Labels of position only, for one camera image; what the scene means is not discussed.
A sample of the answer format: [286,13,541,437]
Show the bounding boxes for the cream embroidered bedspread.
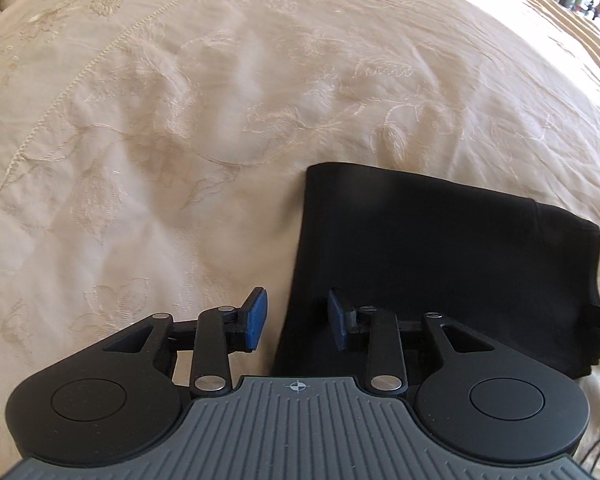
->
[0,0,600,474]

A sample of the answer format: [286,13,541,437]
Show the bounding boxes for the black pants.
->
[272,162,600,378]

